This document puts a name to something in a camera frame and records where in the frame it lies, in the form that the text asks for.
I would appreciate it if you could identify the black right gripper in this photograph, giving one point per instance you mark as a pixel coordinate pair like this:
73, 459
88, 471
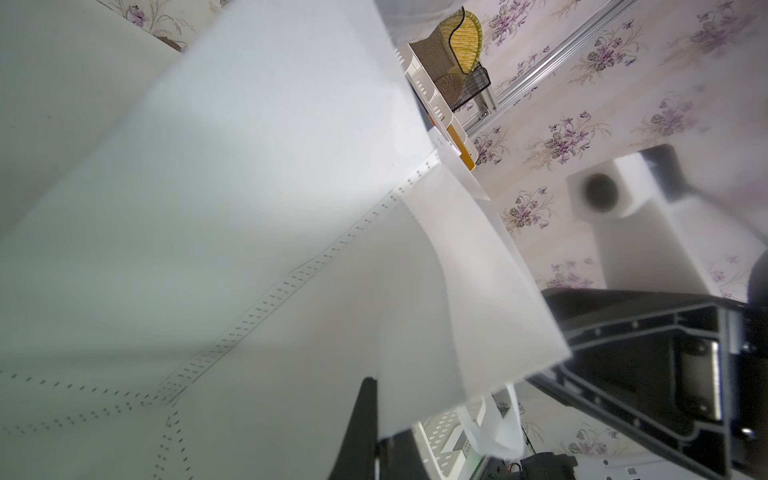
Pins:
683, 375

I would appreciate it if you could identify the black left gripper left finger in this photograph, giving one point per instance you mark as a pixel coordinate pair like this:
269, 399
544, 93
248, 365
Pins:
357, 455

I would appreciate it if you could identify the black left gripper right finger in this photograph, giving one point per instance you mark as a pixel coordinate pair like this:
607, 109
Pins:
399, 458

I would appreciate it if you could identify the white insulated delivery bag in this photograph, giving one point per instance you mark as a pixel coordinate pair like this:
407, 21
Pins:
203, 295

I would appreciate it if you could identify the white perforated plastic basket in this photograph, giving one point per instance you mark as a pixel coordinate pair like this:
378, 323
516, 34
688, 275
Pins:
444, 449

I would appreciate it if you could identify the white plastic file organizer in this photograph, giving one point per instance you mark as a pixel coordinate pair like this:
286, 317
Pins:
440, 114

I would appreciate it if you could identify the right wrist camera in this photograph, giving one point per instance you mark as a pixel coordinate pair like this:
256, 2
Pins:
640, 245

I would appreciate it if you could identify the black mesh wall holder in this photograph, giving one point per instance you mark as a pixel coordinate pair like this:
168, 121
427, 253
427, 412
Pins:
451, 55

